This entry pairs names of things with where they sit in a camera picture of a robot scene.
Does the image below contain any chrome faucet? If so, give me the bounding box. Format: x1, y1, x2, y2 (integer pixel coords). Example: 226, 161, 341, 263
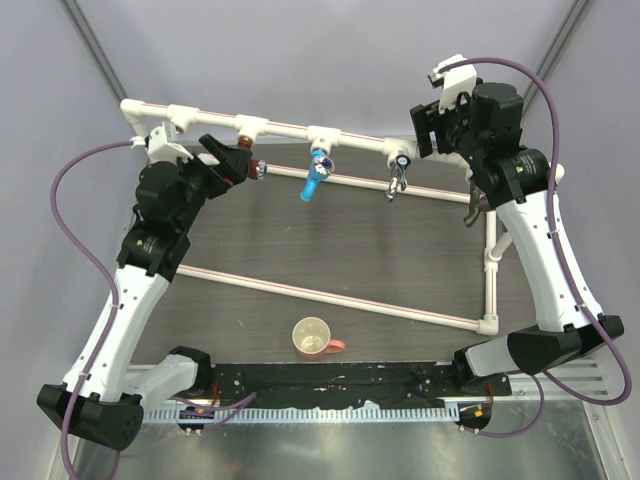
384, 154, 411, 203

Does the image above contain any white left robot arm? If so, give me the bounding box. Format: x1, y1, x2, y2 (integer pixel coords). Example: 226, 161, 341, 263
36, 134, 262, 452

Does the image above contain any brown faucet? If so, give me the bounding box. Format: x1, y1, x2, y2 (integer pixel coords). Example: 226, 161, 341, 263
237, 135, 268, 180

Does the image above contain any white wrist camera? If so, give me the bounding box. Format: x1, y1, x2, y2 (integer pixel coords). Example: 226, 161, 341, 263
131, 122, 194, 164
428, 54, 477, 114

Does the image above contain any blue plastic faucet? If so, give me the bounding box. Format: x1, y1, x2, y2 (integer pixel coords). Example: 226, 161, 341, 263
300, 149, 335, 202

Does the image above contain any purple cable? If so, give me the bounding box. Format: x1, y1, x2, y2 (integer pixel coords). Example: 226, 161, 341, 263
472, 57, 632, 436
49, 140, 259, 480

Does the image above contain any slotted cable duct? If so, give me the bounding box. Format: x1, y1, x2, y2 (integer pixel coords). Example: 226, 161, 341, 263
143, 402, 459, 429

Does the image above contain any pink mug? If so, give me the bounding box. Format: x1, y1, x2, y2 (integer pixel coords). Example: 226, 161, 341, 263
291, 317, 346, 361

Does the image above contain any white PVC pipe frame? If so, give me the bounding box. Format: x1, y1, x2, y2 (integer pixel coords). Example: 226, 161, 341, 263
120, 98, 511, 334

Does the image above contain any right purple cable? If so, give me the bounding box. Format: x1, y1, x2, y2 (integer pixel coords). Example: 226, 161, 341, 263
472, 57, 632, 436

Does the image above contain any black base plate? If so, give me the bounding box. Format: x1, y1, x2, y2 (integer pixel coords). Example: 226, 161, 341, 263
174, 362, 512, 410

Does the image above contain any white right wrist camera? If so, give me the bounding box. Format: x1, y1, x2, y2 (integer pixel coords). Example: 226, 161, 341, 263
428, 54, 477, 114

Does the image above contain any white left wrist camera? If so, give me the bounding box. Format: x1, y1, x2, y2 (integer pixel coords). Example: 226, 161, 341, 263
131, 122, 194, 164

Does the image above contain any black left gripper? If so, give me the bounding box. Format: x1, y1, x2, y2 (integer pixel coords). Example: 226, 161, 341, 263
172, 135, 252, 232

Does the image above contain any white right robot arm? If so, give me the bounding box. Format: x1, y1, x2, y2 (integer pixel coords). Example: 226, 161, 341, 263
410, 83, 624, 395

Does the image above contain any dark bronze lever faucet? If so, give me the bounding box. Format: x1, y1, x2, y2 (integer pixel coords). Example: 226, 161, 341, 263
463, 181, 493, 228

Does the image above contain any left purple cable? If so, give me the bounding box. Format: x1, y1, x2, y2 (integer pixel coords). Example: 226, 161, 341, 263
49, 140, 259, 480

